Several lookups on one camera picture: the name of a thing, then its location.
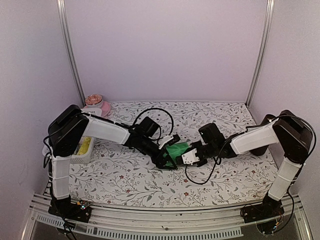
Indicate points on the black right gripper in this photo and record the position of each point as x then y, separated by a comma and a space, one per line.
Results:
196, 144

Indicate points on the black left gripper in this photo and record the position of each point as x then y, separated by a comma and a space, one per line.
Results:
160, 164

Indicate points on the green microfiber towel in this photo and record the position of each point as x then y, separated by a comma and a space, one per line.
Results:
175, 151

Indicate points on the yellow-green crocodile towel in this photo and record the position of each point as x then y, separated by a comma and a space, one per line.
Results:
84, 145

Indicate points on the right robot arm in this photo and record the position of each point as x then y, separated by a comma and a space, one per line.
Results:
294, 135

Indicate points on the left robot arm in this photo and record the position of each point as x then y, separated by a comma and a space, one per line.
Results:
66, 131

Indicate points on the floral patterned table mat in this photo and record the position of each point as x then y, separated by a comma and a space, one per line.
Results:
117, 175

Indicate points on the dark brown cylinder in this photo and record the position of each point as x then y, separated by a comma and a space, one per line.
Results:
266, 137

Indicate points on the pink plate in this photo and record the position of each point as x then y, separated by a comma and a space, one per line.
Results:
106, 108

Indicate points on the white plastic basket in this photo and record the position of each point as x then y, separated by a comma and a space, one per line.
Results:
86, 158

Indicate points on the aluminium front rail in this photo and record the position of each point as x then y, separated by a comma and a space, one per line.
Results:
115, 222

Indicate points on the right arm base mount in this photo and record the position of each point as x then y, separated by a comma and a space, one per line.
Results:
265, 210

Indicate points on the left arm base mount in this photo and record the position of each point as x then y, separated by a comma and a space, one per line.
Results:
66, 209

